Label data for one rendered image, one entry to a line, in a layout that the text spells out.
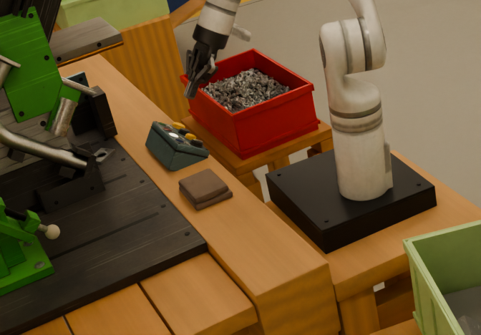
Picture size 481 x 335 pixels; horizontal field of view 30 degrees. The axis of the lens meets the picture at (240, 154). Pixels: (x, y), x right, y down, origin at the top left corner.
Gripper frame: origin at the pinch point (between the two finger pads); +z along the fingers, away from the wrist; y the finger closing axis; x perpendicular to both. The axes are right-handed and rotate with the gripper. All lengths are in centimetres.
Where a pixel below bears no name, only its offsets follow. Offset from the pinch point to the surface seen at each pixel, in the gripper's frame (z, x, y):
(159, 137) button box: 10.9, -5.5, 3.9
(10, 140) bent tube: 18.2, -36.3, 4.5
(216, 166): 10.5, 2.3, 17.7
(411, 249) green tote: 0, 6, 75
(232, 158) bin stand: 13.1, 16.2, -0.2
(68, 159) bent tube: 19.0, -24.4, 6.5
